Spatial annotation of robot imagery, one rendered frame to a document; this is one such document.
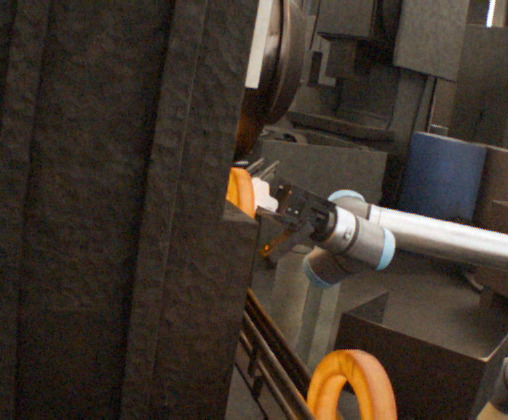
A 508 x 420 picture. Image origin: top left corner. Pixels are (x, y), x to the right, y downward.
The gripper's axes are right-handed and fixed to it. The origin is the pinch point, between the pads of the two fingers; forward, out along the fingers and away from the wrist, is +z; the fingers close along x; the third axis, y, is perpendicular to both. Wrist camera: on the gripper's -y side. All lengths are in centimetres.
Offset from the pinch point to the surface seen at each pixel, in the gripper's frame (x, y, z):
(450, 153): -257, 67, -243
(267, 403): 34.7, -23.6, -4.3
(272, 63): 3.1, 25.6, 5.5
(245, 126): -1.4, 13.3, 3.4
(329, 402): 46.5, -16.4, -5.5
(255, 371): 33.6, -19.5, -0.5
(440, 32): -304, 155, -224
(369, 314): 17.9, -8.5, -26.7
